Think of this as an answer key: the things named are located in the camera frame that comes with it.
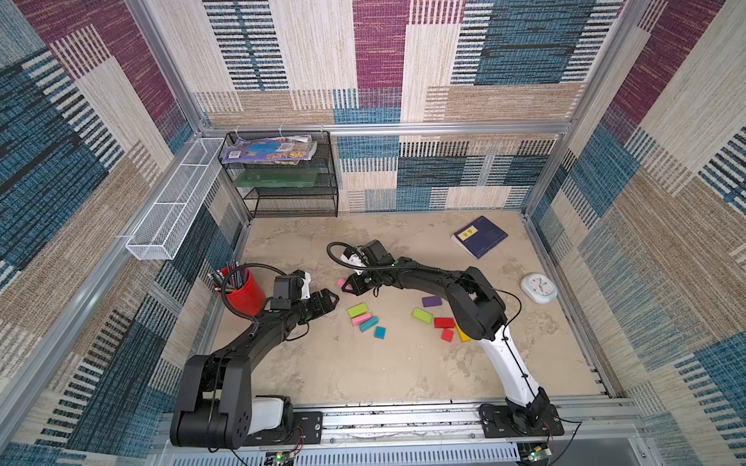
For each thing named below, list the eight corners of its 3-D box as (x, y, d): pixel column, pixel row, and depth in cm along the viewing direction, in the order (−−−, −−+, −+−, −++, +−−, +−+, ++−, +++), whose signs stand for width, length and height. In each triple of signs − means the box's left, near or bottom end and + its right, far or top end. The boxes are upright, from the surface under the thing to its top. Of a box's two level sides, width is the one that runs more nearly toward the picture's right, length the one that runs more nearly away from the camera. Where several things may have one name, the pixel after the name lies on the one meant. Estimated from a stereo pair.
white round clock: (526, 304, 97) (530, 299, 94) (517, 279, 103) (520, 273, 101) (556, 304, 97) (561, 299, 94) (545, 279, 103) (549, 273, 101)
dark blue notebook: (475, 259, 108) (477, 256, 107) (449, 238, 115) (450, 234, 114) (506, 237, 115) (507, 234, 113) (479, 218, 122) (481, 214, 120)
